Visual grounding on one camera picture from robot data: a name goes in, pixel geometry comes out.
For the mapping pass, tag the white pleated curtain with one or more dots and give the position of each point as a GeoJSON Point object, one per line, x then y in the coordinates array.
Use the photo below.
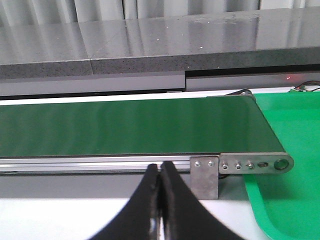
{"type": "Point", "coordinates": [40, 12]}

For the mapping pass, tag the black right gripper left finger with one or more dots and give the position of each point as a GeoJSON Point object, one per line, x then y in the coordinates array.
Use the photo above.
{"type": "Point", "coordinates": [139, 219]}

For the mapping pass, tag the green conveyor belt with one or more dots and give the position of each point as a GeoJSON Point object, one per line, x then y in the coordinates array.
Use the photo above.
{"type": "Point", "coordinates": [219, 124]}

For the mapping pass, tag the grey stone counter slab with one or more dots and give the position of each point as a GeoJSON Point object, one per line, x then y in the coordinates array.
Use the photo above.
{"type": "Point", "coordinates": [242, 39]}

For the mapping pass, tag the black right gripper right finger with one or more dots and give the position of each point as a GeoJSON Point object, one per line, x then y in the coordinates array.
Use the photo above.
{"type": "Point", "coordinates": [184, 217]}

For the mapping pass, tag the aluminium conveyor side rail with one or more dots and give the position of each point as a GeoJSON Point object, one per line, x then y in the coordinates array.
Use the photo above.
{"type": "Point", "coordinates": [89, 164]}

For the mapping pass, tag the grey panel under counter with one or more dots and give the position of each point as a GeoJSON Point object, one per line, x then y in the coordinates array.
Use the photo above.
{"type": "Point", "coordinates": [150, 82]}

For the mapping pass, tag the steel conveyor support plate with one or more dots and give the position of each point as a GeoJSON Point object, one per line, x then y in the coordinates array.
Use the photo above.
{"type": "Point", "coordinates": [204, 177]}

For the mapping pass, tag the steel conveyor end bracket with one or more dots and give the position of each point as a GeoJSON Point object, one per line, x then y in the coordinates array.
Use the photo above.
{"type": "Point", "coordinates": [255, 163]}

